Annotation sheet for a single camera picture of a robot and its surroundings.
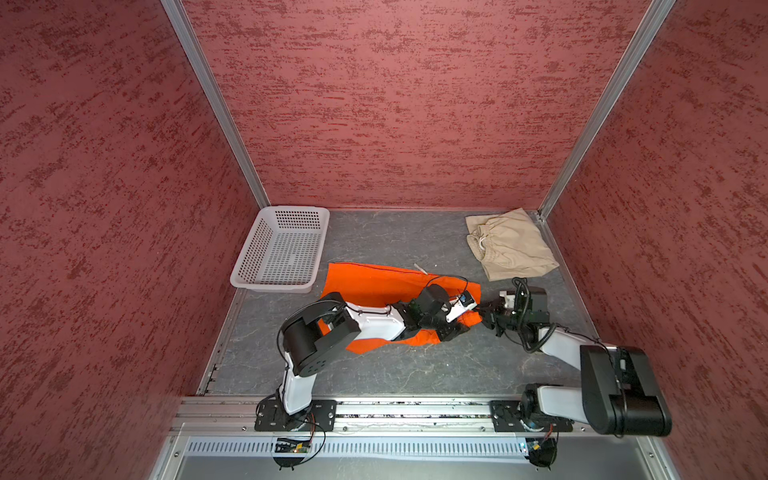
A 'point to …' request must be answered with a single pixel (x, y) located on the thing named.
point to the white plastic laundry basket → (282, 250)
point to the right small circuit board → (541, 451)
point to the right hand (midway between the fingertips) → (467, 311)
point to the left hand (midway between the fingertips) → (461, 324)
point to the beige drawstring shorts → (509, 245)
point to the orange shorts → (371, 284)
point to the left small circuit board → (292, 446)
